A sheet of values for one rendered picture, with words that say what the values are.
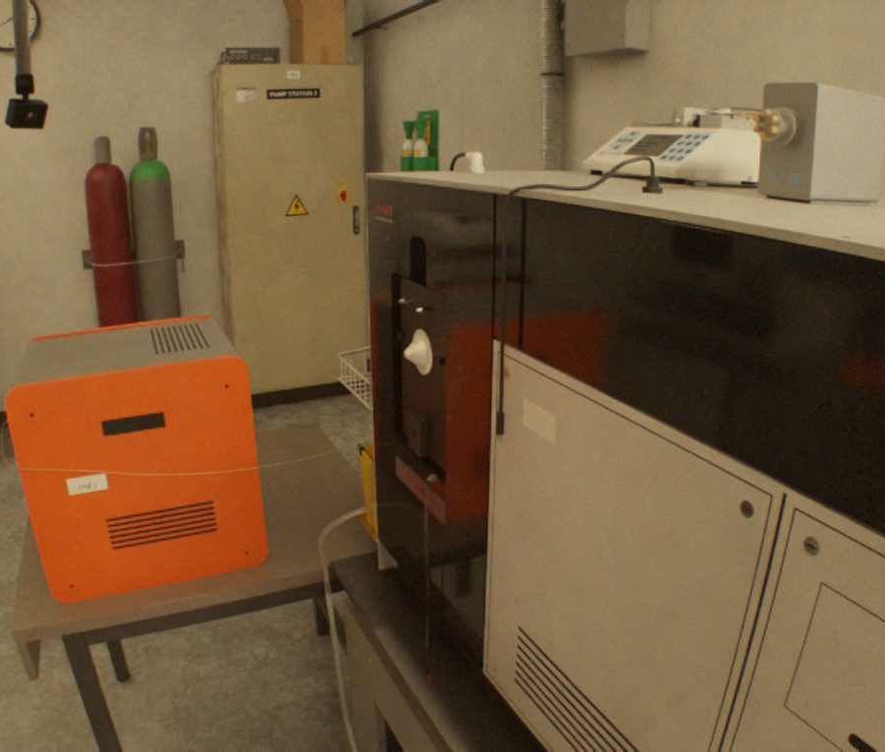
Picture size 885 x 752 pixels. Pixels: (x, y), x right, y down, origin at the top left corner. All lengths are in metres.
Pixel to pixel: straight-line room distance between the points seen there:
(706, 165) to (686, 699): 0.67
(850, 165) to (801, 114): 0.09
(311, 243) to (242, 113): 0.82
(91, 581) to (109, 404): 0.35
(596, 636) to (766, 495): 0.28
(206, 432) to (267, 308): 2.81
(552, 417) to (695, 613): 0.24
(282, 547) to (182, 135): 3.15
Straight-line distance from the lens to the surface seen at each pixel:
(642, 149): 1.08
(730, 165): 1.03
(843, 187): 0.83
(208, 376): 1.26
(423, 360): 0.97
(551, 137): 2.56
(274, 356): 4.14
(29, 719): 2.32
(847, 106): 0.83
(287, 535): 1.52
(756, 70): 1.99
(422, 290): 0.96
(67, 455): 1.29
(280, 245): 4.02
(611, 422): 0.62
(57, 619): 1.40
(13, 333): 4.42
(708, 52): 2.12
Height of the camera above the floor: 1.48
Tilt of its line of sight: 18 degrees down
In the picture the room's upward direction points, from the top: straight up
